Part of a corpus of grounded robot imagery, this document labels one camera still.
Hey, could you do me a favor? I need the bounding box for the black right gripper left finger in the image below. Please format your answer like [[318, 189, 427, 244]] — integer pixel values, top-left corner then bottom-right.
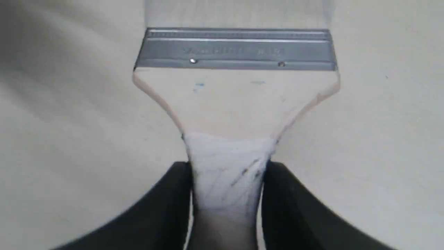
[[57, 162, 193, 250]]

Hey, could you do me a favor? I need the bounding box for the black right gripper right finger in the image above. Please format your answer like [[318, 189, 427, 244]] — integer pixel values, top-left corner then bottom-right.
[[261, 161, 390, 250]]

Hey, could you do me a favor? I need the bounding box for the wide wooden paint brush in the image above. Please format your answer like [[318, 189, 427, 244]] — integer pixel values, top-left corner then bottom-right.
[[132, 0, 340, 250]]

